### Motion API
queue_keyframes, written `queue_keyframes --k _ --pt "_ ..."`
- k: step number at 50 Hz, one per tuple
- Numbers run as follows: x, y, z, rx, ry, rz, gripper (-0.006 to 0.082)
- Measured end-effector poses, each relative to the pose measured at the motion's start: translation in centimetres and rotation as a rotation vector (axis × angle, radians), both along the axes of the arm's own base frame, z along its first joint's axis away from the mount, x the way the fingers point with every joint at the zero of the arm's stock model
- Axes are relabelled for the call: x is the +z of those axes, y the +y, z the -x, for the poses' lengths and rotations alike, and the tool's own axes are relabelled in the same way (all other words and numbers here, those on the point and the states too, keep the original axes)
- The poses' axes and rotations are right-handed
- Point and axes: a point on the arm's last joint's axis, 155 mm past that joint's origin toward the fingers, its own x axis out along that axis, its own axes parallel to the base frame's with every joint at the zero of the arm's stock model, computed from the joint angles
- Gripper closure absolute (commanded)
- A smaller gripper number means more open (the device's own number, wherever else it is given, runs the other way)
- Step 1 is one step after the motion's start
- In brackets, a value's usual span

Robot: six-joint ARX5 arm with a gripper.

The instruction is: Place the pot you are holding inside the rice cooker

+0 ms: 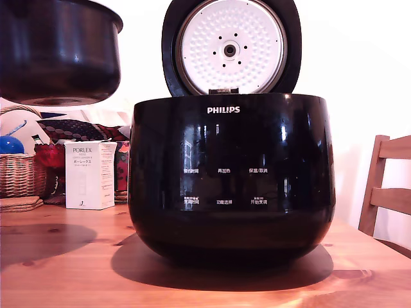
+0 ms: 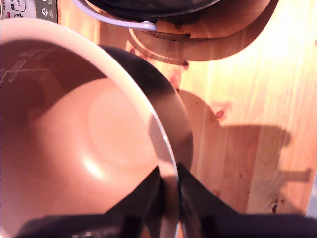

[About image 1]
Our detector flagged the blue ball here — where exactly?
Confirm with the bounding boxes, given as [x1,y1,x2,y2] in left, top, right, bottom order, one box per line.
[0,135,26,155]

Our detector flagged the black Philips rice cooker body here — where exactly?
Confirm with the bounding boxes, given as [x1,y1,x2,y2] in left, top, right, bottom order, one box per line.
[127,92,337,269]

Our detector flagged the floral patterned container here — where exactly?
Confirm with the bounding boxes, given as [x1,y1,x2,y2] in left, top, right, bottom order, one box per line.
[114,140,130,204]

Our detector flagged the black rice cooker pot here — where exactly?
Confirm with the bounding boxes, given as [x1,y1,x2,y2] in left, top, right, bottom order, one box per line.
[0,0,124,107]

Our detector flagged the white blue printed cloth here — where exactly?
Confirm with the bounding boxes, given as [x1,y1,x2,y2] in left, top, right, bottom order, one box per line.
[0,98,130,145]

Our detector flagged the woven wicker basket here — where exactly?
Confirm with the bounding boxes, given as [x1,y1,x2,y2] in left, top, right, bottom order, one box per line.
[0,104,49,199]

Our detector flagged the wooden chair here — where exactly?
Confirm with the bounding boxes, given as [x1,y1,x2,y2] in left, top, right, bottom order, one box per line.
[358,134,411,261]

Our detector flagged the dark dotted patterned cushion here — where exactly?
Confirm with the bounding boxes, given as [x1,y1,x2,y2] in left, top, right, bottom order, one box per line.
[36,119,131,144]

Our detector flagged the white Porlex cardboard box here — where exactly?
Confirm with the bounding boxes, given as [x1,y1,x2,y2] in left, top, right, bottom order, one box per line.
[64,139,118,211]

